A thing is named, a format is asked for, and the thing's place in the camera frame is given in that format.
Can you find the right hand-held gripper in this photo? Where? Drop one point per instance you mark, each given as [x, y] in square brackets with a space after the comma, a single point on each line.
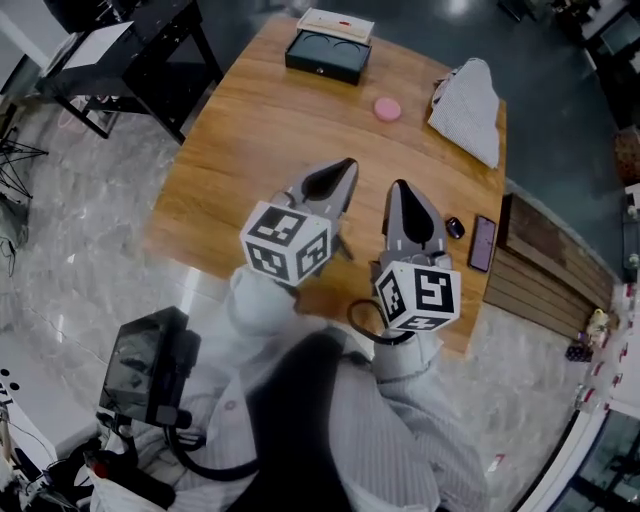
[432, 295]

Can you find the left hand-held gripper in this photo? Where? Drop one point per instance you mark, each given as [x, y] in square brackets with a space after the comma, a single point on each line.
[282, 245]

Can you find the person's right forearm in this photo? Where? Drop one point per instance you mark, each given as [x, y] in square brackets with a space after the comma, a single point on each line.
[407, 357]

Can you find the person's left forearm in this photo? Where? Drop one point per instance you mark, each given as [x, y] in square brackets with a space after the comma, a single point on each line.
[257, 310]

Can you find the dark earbuds case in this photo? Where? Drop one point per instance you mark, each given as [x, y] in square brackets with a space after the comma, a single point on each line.
[455, 227]

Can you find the dark smartphone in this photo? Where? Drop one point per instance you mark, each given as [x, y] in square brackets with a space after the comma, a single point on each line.
[482, 244]

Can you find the wooden table with white legs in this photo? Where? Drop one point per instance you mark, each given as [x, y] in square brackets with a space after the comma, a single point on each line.
[260, 150]

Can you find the pink round disc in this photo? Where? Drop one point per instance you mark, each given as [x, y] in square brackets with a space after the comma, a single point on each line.
[388, 109]

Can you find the slatted wooden bench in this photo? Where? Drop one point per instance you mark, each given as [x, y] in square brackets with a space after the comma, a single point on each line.
[545, 265]

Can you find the white checked cloth bag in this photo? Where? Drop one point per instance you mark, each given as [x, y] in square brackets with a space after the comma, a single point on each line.
[470, 112]

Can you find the black open box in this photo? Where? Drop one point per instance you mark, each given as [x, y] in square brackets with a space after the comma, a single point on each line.
[325, 55]

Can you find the person's white knit sweater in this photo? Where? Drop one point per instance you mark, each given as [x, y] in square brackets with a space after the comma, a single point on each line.
[400, 430]

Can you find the small plush toy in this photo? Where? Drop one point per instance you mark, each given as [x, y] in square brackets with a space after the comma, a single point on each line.
[592, 335]

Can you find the black desk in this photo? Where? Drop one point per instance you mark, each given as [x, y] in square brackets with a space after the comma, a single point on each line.
[160, 65]

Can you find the brown wicker basket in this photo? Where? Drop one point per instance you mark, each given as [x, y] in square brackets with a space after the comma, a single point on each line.
[629, 155]

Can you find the row of small red-white items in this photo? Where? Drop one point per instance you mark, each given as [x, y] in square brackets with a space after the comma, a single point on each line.
[602, 372]

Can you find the black screen device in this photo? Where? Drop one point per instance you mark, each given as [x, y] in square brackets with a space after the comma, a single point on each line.
[135, 365]

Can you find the pink wastebasket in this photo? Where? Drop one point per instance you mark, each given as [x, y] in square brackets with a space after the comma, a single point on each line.
[70, 122]

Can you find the white paper sheet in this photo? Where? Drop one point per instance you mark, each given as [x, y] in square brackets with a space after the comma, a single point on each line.
[97, 45]

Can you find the red and black tool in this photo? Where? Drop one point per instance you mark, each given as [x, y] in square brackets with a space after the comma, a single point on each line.
[130, 480]

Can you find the white cabinet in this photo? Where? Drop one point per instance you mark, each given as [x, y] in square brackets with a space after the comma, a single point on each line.
[35, 395]

